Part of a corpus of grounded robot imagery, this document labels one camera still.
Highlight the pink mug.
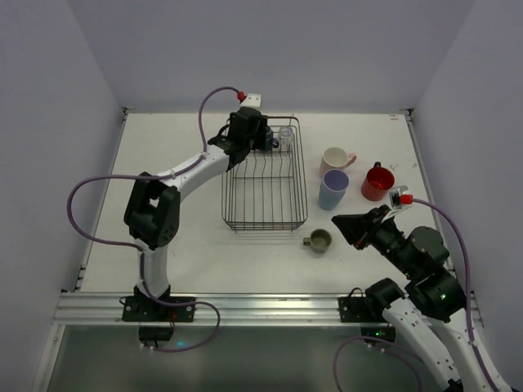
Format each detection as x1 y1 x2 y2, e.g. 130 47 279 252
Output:
319 147 357 177

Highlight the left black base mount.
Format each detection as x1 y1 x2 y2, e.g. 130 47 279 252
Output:
121 296 194 323

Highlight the light blue cup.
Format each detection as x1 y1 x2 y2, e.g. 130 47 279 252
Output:
319 185 346 211

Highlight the beige mug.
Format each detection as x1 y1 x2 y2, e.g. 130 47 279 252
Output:
302 229 333 253

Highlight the right clear glass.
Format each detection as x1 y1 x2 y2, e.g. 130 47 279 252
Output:
277 126 294 150

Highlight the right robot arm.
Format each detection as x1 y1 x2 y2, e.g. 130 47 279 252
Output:
332 196 511 391

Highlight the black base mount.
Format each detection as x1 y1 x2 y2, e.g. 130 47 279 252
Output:
121 296 194 323
337 287 384 323

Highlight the red mug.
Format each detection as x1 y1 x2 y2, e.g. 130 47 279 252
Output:
360 162 396 202

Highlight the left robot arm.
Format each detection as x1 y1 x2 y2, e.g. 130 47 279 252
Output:
123 107 270 305

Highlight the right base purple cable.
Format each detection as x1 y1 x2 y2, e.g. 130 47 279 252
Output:
333 336 424 392

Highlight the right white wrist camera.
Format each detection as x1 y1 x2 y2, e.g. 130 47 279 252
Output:
384 185 413 221

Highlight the wire dish rack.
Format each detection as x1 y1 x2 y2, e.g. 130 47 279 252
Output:
221 115 308 232

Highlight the lavender cup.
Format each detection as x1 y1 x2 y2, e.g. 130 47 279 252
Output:
320 169 350 196

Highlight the aluminium mounting rail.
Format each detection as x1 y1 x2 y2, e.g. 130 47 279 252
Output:
52 292 363 327

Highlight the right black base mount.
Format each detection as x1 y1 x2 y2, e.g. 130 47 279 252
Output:
337 287 384 323

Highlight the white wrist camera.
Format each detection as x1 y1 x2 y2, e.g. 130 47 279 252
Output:
240 93 262 109
384 185 413 221

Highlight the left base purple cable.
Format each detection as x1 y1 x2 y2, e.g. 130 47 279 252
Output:
138 301 221 353

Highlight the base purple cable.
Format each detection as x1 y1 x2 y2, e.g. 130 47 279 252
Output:
333 336 424 392
138 301 221 353

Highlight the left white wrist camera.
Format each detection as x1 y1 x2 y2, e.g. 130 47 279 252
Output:
240 93 262 109

